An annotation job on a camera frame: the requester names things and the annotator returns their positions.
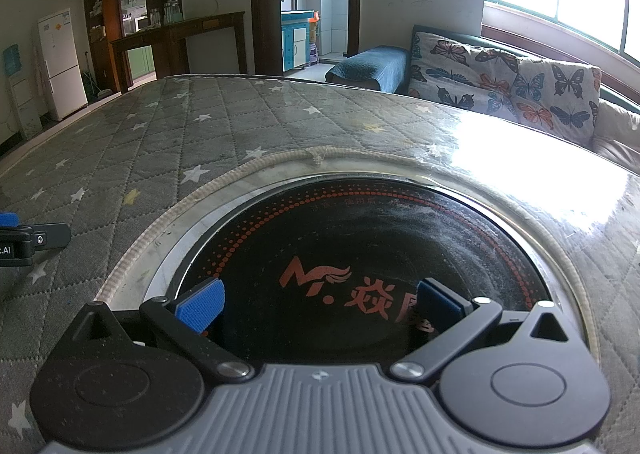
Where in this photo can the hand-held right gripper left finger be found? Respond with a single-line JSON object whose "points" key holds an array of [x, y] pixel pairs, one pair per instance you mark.
{"points": [[202, 304]]}

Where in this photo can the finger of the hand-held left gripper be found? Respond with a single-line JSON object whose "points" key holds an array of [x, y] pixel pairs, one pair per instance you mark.
{"points": [[50, 236], [7, 220]]}

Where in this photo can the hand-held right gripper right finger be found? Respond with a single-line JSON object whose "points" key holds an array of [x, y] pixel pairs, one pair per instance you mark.
{"points": [[440, 301]]}

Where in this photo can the black round induction cooktop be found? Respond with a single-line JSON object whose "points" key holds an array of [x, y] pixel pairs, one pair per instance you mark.
{"points": [[350, 234]]}

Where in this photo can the mop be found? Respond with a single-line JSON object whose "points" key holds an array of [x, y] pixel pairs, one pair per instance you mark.
{"points": [[102, 92]]}

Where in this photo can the white refrigerator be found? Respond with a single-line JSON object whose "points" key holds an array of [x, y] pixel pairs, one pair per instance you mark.
{"points": [[62, 63]]}

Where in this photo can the white microwave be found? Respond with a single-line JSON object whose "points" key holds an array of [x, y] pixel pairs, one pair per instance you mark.
{"points": [[142, 23]]}

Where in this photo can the butterfly print cushion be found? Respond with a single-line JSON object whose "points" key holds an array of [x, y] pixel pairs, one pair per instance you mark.
{"points": [[500, 73]]}

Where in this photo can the white cushion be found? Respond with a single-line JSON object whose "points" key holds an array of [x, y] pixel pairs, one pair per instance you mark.
{"points": [[617, 133]]}

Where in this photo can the dark wooden console table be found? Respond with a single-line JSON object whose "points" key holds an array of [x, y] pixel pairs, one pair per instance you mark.
{"points": [[200, 31]]}

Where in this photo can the teal sofa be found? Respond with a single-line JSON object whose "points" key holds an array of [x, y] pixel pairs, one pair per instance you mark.
{"points": [[620, 94]]}

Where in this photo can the blue and white cabinet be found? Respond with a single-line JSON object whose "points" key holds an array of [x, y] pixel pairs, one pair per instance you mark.
{"points": [[295, 43]]}

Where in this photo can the wooden door frame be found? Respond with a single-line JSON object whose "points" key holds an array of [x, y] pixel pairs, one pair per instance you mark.
{"points": [[262, 3]]}

